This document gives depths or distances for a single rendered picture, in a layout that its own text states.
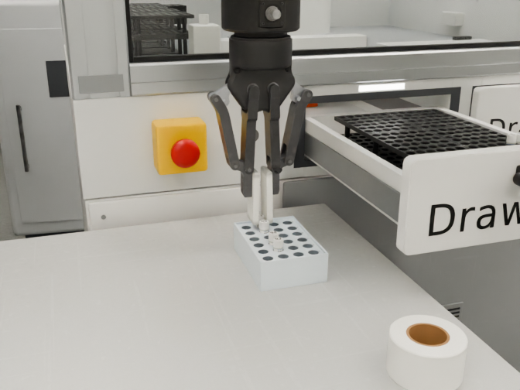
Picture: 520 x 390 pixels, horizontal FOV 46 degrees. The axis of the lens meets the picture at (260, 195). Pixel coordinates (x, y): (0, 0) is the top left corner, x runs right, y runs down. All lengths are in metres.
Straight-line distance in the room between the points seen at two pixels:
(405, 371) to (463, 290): 0.67
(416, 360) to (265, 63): 0.36
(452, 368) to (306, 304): 0.19
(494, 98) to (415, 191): 0.47
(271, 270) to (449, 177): 0.22
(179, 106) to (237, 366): 0.43
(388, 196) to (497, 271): 0.57
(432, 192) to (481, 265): 0.57
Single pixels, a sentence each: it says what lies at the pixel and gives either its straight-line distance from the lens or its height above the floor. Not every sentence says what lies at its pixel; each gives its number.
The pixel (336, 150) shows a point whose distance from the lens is 0.87.
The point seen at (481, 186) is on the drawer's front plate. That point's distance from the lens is 0.72.
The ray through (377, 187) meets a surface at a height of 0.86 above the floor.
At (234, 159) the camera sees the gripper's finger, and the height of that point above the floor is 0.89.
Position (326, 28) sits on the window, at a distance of 0.97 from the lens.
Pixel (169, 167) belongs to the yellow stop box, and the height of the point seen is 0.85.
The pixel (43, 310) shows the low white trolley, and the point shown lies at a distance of 0.73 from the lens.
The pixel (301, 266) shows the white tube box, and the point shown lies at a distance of 0.73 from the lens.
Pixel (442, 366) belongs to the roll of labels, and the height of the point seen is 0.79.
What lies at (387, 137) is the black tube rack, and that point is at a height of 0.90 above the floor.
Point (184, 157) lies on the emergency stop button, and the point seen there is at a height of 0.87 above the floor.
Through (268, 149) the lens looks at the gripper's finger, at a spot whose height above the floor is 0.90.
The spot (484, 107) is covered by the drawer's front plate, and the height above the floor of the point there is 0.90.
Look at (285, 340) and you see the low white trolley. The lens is 0.64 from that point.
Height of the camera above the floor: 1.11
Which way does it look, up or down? 20 degrees down
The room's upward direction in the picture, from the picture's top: straight up
